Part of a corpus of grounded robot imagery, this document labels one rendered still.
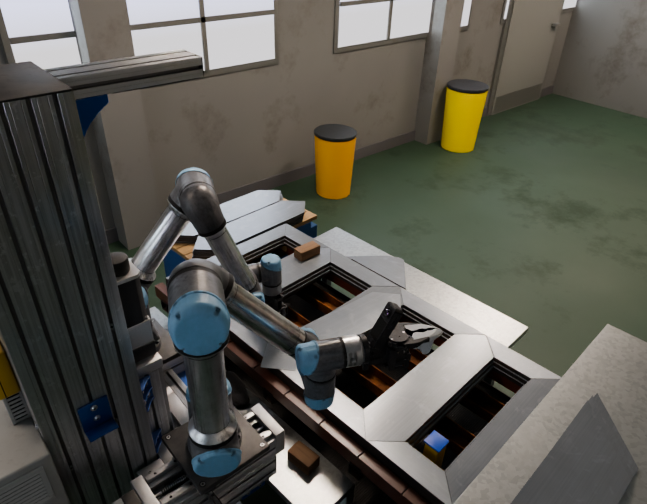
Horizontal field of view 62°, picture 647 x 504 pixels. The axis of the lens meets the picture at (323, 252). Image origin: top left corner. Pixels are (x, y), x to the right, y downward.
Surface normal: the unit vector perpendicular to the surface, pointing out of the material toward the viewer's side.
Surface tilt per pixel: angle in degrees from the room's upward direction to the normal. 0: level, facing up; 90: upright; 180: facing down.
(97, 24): 90
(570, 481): 0
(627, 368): 0
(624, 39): 90
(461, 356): 0
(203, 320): 84
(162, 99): 90
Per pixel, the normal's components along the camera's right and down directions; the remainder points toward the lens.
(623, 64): -0.76, 0.34
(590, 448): 0.03, -0.84
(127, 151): 0.65, 0.43
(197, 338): 0.26, 0.42
